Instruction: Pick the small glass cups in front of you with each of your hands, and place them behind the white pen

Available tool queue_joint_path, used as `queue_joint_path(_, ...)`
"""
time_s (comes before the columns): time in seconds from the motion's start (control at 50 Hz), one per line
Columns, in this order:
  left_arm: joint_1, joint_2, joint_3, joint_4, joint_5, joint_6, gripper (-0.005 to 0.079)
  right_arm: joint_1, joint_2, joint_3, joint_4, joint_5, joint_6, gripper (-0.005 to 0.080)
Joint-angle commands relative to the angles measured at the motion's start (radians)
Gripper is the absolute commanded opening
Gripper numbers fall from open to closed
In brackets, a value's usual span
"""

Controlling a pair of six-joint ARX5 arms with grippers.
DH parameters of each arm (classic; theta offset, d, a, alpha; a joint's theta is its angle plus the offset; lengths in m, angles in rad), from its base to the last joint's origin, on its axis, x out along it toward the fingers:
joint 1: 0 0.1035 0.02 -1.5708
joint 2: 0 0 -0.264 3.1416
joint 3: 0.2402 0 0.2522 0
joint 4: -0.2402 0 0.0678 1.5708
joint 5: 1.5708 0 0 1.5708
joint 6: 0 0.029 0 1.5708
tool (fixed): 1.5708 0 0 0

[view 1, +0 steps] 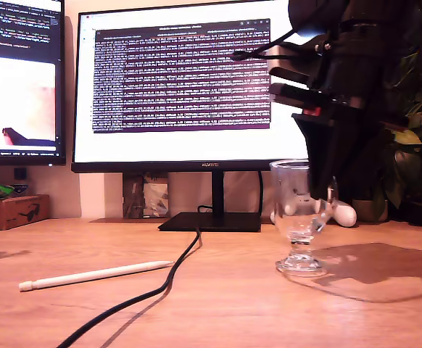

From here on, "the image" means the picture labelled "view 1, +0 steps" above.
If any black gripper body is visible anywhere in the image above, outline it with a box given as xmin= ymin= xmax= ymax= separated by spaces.
xmin=270 ymin=25 xmax=410 ymax=131

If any small footed glass cup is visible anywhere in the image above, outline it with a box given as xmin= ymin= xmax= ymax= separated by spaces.
xmin=268 ymin=159 xmax=339 ymax=278

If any white pen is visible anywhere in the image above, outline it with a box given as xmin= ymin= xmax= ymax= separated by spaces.
xmin=18 ymin=260 xmax=175 ymax=293

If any green leafy plant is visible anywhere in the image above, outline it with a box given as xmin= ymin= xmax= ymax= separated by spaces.
xmin=377 ymin=0 xmax=422 ymax=211

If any pale plant pot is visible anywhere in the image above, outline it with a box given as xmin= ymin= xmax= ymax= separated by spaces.
xmin=352 ymin=198 xmax=389 ymax=223

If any white game controller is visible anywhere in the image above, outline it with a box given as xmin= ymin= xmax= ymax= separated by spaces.
xmin=269 ymin=194 xmax=358 ymax=228

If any black planter box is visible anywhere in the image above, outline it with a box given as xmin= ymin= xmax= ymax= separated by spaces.
xmin=390 ymin=201 xmax=422 ymax=233

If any large black Huawei monitor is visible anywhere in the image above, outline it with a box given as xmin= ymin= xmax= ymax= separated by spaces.
xmin=71 ymin=0 xmax=328 ymax=233

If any patterned grey picture box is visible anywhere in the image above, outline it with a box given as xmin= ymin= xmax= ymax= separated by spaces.
xmin=123 ymin=173 xmax=170 ymax=220

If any cardboard box with sunglasses print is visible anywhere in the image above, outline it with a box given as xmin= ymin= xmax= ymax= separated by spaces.
xmin=0 ymin=194 xmax=51 ymax=232

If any black monitor showing code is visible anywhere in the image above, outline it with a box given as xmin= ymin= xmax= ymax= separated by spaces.
xmin=0 ymin=0 xmax=67 ymax=167

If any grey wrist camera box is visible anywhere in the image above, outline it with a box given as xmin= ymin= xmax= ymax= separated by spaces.
xmin=268 ymin=45 xmax=328 ymax=87

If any thin black monitor cable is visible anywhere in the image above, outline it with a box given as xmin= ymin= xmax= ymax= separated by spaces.
xmin=256 ymin=170 xmax=265 ymax=215

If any black camera cable loop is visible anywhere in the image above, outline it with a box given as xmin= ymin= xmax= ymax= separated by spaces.
xmin=230 ymin=28 xmax=328 ymax=62

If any thick black table cable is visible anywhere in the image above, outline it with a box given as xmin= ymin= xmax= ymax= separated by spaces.
xmin=54 ymin=204 xmax=214 ymax=348

